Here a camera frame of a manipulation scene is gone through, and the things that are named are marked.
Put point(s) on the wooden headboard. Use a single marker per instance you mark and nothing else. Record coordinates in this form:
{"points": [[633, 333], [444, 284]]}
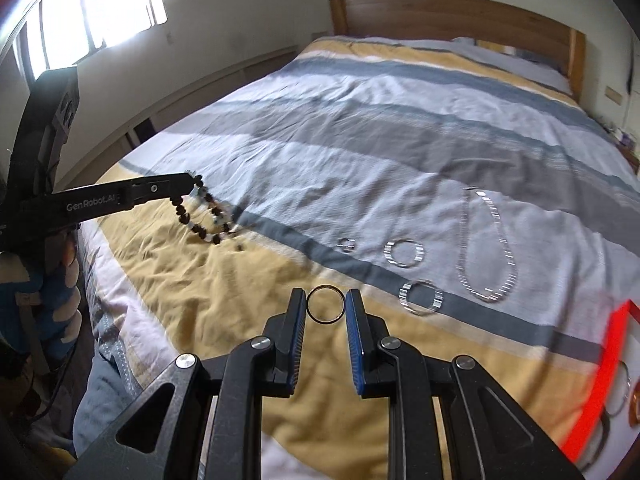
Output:
{"points": [[450, 15]]}

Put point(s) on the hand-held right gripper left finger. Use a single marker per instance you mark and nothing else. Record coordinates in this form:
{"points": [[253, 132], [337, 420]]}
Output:
{"points": [[298, 335]]}

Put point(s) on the person's left hand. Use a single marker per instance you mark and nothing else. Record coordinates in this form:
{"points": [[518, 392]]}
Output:
{"points": [[45, 300]]}

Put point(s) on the red shallow box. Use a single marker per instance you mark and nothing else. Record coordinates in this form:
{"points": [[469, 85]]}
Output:
{"points": [[600, 375]]}

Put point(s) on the large amber bangle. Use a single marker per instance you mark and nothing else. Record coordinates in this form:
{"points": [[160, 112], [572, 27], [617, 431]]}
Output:
{"points": [[635, 407]]}

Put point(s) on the window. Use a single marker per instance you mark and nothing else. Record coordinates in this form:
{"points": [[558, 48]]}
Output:
{"points": [[120, 0]]}

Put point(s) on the wall switch plate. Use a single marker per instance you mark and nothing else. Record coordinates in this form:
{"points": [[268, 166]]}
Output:
{"points": [[613, 95]]}

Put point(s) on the wooden nightstand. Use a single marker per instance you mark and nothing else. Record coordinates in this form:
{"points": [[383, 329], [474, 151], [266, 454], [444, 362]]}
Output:
{"points": [[631, 152]]}

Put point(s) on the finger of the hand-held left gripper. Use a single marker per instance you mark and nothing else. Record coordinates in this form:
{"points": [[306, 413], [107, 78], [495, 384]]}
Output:
{"points": [[155, 191]]}

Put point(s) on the thin gold bangle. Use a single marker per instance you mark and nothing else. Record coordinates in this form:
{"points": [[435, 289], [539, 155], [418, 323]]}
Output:
{"points": [[626, 385]]}

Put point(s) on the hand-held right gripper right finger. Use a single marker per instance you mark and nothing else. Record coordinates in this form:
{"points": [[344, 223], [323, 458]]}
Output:
{"points": [[356, 340]]}

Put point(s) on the wooden bed with striped duvet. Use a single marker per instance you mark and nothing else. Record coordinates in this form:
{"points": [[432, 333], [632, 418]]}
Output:
{"points": [[350, 110]]}

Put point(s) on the striped pillow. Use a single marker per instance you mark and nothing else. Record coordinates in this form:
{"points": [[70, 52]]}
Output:
{"points": [[525, 65]]}

